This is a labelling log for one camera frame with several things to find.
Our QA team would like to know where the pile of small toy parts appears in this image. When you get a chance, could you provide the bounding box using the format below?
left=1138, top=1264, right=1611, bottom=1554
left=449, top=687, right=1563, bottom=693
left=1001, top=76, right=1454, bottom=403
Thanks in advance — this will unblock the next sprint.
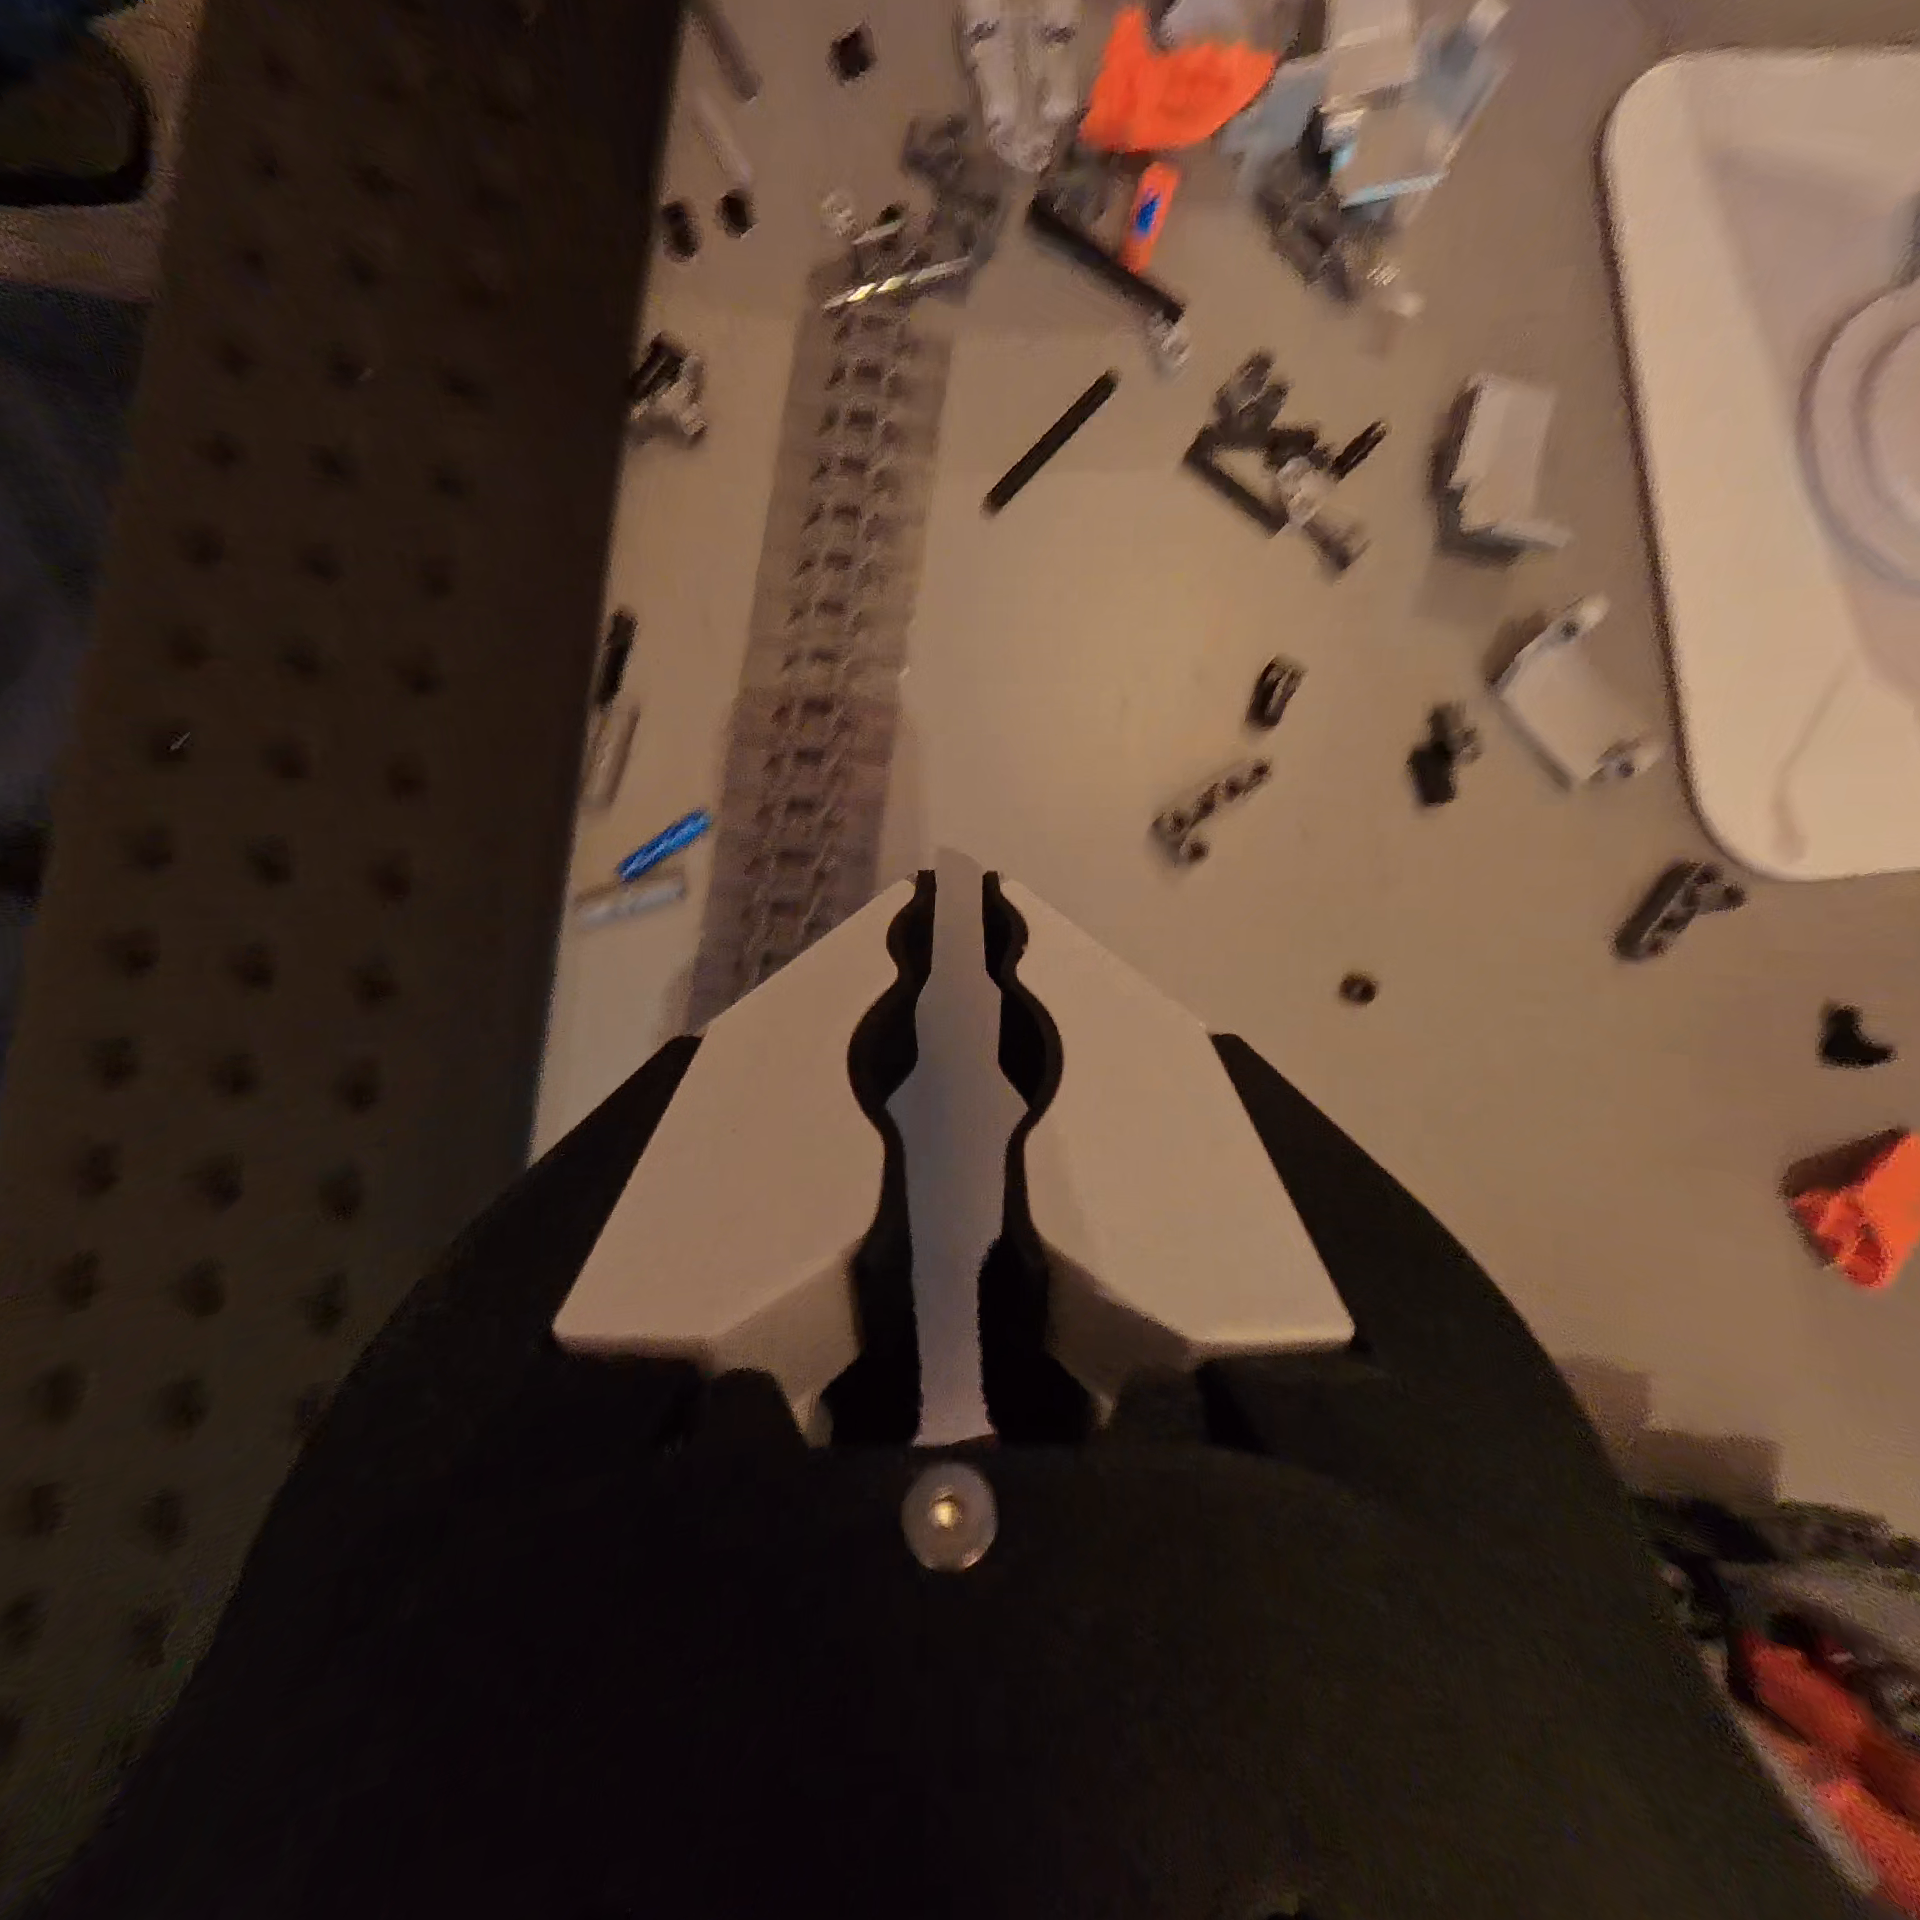
left=817, top=0, right=1514, bottom=326

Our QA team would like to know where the dark studded panel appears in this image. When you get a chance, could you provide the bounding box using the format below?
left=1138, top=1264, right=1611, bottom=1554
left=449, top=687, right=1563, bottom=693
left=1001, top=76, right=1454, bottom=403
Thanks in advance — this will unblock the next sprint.
left=0, top=0, right=689, bottom=1802

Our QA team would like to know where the dark grey short bent liftarm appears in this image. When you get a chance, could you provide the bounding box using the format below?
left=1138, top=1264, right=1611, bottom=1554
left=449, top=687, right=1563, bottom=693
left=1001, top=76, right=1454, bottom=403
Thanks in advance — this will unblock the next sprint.
left=1611, top=861, right=1749, bottom=963

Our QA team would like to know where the dark grey long bent liftarm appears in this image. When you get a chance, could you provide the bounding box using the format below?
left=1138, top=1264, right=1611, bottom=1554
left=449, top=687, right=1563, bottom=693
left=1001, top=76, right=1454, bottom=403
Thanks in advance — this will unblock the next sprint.
left=1150, top=758, right=1276, bottom=871

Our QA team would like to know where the orange curved toy piece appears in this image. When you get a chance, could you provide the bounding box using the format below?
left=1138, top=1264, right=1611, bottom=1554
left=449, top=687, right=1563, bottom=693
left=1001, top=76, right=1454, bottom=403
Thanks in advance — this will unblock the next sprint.
left=1781, top=1130, right=1920, bottom=1291

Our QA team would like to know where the light grey holed curved panel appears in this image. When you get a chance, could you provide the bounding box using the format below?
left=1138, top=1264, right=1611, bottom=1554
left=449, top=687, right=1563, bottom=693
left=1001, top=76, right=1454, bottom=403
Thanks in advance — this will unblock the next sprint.
left=1431, top=373, right=1570, bottom=567

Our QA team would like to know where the black axle rod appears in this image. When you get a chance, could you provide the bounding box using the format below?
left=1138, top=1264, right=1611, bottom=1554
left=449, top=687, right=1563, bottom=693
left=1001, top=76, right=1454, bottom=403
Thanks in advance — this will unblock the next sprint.
left=980, top=371, right=1124, bottom=516
left=1183, top=427, right=1307, bottom=539

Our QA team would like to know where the black axle pin connector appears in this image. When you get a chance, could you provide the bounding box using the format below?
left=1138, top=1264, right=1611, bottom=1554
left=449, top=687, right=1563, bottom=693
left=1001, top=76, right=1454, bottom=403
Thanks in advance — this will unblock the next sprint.
left=1406, top=700, right=1486, bottom=807

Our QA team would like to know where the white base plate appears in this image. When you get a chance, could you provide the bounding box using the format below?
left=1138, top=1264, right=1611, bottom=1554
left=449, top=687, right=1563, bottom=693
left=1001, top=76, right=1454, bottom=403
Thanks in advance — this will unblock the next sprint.
left=1595, top=48, right=1920, bottom=884

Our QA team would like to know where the grey toy track chain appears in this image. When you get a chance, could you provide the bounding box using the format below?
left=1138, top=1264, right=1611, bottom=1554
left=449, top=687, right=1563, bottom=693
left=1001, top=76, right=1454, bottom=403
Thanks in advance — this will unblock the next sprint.
left=686, top=256, right=964, bottom=1039

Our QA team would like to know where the blue toy pin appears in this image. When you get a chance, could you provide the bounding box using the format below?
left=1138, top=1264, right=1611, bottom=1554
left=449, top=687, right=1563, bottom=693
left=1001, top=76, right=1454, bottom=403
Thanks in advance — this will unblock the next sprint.
left=612, top=807, right=711, bottom=890

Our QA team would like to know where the toy vehicle with orange wheels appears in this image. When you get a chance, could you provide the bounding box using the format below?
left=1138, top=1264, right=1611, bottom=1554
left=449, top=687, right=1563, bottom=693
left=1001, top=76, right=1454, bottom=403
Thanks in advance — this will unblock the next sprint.
left=1633, top=1498, right=1920, bottom=1920

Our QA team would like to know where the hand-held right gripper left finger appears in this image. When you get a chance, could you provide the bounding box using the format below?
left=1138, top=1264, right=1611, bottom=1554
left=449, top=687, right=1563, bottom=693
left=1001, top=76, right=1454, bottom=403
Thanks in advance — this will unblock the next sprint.
left=550, top=872, right=942, bottom=1447

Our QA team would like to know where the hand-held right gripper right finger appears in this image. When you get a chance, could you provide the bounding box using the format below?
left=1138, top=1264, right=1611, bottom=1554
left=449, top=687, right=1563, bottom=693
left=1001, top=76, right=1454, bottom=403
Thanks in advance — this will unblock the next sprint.
left=980, top=872, right=1359, bottom=1447

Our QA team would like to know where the grey metal disc bracket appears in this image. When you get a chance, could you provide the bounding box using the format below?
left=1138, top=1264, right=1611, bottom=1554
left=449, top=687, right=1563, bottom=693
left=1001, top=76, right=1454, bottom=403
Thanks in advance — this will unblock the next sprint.
left=1797, top=280, right=1920, bottom=605

